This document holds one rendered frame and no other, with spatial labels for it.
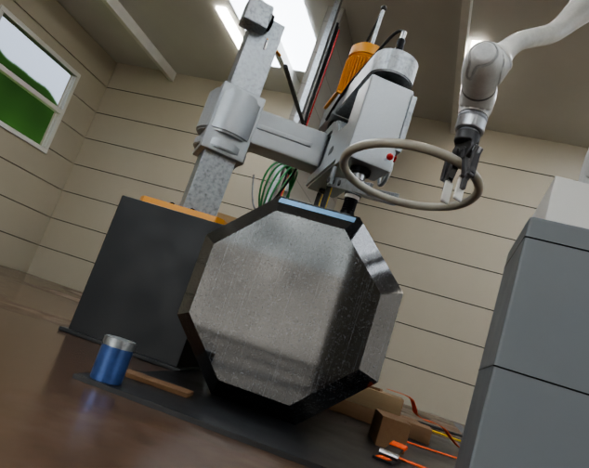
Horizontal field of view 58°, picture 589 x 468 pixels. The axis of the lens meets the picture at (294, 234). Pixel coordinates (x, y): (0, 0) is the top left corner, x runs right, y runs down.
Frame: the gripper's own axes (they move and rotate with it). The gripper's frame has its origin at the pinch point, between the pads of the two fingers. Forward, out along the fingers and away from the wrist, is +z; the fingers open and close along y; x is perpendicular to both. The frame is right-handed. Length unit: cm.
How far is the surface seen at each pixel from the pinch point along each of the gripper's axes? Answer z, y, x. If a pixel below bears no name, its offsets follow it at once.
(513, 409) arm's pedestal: 57, -26, -12
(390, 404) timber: 61, 120, -100
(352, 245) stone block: 13, 51, -4
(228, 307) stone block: 49, 77, 25
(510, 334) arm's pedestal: 39.6, -24.1, -8.4
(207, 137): -41, 160, 39
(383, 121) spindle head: -55, 73, -13
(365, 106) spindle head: -58, 76, -3
